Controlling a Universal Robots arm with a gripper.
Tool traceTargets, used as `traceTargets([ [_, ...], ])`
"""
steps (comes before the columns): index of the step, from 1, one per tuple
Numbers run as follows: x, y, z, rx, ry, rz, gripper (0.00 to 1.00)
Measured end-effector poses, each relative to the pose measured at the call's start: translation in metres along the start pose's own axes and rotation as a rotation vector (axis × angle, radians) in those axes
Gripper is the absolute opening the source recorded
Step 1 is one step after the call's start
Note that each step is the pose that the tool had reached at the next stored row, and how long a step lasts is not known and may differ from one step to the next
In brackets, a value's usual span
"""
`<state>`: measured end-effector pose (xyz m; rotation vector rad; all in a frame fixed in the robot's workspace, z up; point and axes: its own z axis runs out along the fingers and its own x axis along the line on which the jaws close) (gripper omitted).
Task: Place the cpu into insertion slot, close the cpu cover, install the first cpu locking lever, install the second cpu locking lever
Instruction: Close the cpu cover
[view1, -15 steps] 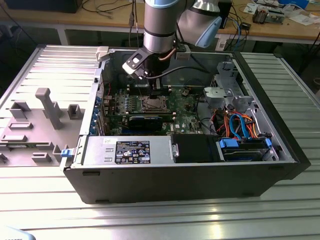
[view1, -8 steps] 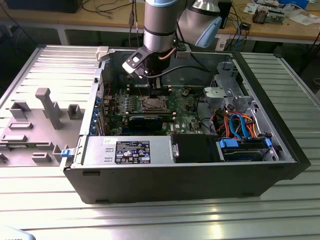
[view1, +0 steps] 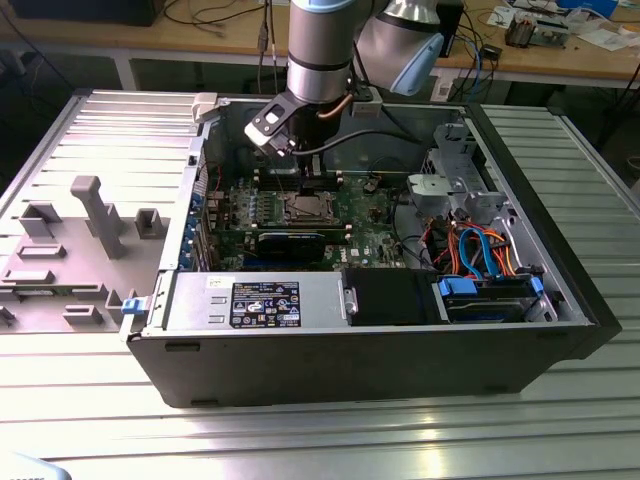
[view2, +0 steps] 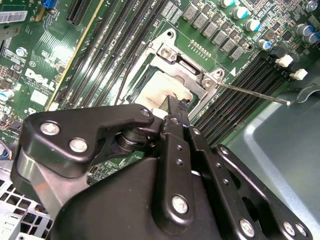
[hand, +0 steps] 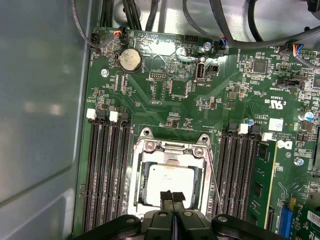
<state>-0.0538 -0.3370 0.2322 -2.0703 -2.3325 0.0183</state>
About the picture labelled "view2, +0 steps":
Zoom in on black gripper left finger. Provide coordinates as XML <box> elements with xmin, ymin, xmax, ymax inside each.
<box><xmin>9</xmin><ymin>93</ymin><xmax>197</xmax><ymax>230</ymax></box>

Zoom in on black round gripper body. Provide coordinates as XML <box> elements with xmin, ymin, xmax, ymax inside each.
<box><xmin>49</xmin><ymin>156</ymin><xmax>241</xmax><ymax>240</ymax></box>

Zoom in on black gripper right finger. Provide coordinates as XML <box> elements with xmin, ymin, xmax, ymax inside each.
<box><xmin>174</xmin><ymin>94</ymin><xmax>315</xmax><ymax>240</ymax></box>

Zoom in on silver CPU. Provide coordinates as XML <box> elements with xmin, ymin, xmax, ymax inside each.
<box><xmin>136</xmin><ymin>71</ymin><xmax>195</xmax><ymax>112</ymax></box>

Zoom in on metal socket cover frame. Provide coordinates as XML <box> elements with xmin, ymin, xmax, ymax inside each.
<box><xmin>126</xmin><ymin>42</ymin><xmax>221</xmax><ymax>118</ymax></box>

